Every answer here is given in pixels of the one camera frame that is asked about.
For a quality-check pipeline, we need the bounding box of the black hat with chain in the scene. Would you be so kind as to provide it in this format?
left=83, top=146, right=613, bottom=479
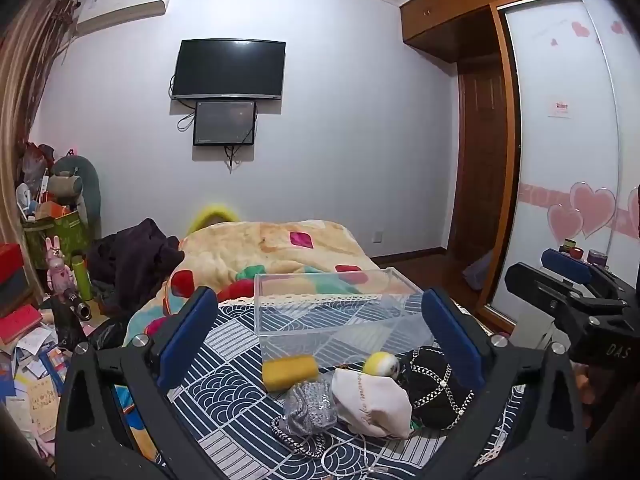
left=398, top=346, right=475, bottom=432

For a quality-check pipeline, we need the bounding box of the yellow green plush ball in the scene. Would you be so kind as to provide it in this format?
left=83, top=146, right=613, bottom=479
left=362, top=351, right=400, bottom=379

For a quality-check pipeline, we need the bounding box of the white fabric pouch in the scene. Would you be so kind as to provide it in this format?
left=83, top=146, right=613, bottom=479
left=331, top=370, right=412, bottom=439

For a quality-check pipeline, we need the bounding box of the yellow sponge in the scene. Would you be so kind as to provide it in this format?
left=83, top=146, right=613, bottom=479
left=262, top=356, right=319, bottom=392

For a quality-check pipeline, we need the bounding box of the clear plastic storage box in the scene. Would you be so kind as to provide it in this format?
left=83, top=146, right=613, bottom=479
left=254, top=268, right=435, bottom=372

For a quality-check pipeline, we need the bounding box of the grey knitted pouch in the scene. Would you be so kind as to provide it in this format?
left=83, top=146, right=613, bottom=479
left=278, top=379, right=338, bottom=438

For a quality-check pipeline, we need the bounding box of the navy patterned bed sheet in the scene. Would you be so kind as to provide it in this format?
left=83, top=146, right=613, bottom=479
left=164, top=296, right=526, bottom=480

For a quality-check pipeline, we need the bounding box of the dark clothes pile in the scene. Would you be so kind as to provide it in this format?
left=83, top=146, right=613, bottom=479
left=87, top=218, right=184, bottom=316

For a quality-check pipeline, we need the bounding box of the colourful fleece blanket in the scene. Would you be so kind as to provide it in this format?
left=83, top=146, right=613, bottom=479
left=124, top=220, right=378, bottom=342

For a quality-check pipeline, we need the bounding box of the green bottle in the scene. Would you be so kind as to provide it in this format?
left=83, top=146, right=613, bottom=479
left=70, top=255, right=93, bottom=301

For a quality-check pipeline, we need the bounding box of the pink rabbit figure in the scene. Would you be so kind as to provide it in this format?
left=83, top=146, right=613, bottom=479
left=44, top=235, right=76, bottom=295

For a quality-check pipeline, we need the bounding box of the yellow plush pillow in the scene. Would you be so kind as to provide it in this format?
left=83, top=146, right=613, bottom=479
left=186, top=204, right=240, bottom=235

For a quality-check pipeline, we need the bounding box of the green cardboard box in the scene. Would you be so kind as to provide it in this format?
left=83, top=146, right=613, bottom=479
left=22, top=209, right=91, bottom=271

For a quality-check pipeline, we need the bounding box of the red box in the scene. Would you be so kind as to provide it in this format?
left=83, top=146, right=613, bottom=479
left=0, top=243, right=24, bottom=284

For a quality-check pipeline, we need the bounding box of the white wardrobe sliding door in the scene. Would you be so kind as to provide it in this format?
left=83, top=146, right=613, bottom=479
left=487, top=0, right=640, bottom=321

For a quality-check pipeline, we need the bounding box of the grey plush toy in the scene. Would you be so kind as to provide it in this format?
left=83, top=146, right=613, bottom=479
left=47, top=155, right=101, bottom=230

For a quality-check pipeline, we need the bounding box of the brown wooden door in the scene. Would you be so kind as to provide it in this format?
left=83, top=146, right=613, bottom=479
left=448, top=55, right=506, bottom=268

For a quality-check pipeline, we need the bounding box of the white air conditioner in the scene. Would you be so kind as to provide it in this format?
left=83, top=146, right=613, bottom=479
left=76, top=0, right=170, bottom=36

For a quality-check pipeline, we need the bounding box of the striped curtain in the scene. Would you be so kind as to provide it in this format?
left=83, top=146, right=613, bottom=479
left=0, top=0, right=82, bottom=291

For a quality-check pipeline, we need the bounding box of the white cable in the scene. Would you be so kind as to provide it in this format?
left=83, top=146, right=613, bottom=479
left=319, top=429, right=402, bottom=478

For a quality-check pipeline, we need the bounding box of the small wall monitor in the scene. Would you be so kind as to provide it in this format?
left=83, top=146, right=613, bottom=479
left=193, top=101, right=257, bottom=148

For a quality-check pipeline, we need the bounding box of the black wall television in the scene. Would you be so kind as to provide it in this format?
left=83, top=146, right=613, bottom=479
left=171, top=38, right=286, bottom=100

